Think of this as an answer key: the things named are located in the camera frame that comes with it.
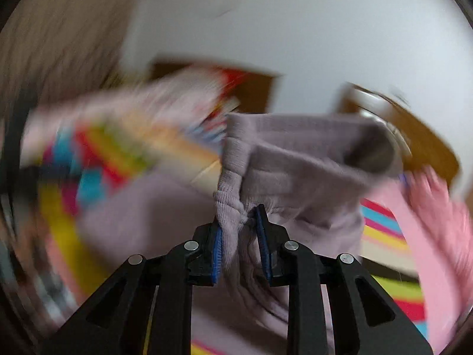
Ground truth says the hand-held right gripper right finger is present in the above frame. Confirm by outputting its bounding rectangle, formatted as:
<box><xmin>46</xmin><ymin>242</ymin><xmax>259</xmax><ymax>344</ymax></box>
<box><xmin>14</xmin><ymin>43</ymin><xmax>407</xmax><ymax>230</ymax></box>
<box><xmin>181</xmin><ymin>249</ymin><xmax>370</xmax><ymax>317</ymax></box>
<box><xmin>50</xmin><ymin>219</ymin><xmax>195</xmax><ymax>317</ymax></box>
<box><xmin>253</xmin><ymin>203</ymin><xmax>434</xmax><ymax>355</ymax></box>

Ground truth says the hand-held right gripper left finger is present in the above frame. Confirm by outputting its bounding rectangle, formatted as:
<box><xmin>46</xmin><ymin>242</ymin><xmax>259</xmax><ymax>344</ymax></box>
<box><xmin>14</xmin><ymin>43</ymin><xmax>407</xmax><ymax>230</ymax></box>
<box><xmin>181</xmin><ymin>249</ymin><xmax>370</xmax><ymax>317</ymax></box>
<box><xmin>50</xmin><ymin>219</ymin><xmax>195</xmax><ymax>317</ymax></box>
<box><xmin>40</xmin><ymin>220</ymin><xmax>224</xmax><ymax>355</ymax></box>

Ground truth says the striped pillow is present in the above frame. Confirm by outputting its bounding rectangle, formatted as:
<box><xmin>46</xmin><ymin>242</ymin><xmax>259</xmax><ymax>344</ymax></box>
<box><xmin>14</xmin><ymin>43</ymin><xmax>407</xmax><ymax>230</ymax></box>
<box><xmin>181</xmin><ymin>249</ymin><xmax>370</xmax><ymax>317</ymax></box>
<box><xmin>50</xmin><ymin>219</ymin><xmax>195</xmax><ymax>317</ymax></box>
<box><xmin>192</xmin><ymin>96</ymin><xmax>244</xmax><ymax>145</ymax></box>

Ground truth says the colourful striped blanket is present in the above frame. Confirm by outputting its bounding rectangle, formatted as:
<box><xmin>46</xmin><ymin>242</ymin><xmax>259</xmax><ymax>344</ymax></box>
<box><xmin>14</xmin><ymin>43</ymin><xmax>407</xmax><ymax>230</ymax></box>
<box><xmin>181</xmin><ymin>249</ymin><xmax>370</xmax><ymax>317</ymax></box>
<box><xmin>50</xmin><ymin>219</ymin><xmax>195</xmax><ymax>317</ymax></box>
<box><xmin>15</xmin><ymin>118</ymin><xmax>429</xmax><ymax>355</ymax></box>

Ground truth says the wooden headboard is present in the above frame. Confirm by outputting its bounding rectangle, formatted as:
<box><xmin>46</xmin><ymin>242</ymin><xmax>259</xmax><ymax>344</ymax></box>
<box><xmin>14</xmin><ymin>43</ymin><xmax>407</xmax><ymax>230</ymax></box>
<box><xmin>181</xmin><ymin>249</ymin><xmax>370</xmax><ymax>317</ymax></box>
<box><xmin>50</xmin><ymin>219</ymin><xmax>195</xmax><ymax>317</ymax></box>
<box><xmin>146</xmin><ymin>57</ymin><xmax>283</xmax><ymax>115</ymax></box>

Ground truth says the pink floral quilt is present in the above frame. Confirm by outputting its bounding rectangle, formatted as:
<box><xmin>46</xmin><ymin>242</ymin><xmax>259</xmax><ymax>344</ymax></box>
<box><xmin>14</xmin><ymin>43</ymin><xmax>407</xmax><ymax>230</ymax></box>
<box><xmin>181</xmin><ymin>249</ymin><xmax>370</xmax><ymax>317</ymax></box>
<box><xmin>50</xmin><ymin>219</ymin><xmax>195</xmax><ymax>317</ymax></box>
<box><xmin>26</xmin><ymin>74</ymin><xmax>226</xmax><ymax>141</ymax></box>

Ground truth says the red cloth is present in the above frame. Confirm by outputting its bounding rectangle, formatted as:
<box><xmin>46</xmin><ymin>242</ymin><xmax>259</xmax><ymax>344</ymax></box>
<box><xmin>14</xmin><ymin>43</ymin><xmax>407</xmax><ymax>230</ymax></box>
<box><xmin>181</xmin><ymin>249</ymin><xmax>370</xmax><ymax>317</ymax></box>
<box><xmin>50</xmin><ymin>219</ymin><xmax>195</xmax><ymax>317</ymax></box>
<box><xmin>210</xmin><ymin>67</ymin><xmax>255</xmax><ymax>108</ymax></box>

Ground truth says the pink fleece cloth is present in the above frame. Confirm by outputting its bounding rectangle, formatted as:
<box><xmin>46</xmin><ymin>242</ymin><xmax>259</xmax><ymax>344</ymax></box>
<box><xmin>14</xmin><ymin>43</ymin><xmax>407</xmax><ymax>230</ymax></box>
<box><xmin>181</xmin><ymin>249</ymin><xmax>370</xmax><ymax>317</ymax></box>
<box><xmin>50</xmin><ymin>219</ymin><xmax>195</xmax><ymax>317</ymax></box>
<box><xmin>370</xmin><ymin>166</ymin><xmax>473</xmax><ymax>354</ymax></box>

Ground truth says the pleated curtain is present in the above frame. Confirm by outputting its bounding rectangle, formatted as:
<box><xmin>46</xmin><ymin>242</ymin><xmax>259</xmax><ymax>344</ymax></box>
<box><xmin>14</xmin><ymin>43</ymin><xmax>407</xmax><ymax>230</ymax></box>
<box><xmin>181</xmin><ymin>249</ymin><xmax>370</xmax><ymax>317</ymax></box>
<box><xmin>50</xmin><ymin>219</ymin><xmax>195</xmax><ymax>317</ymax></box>
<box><xmin>0</xmin><ymin>0</ymin><xmax>141</xmax><ymax>126</ymax></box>

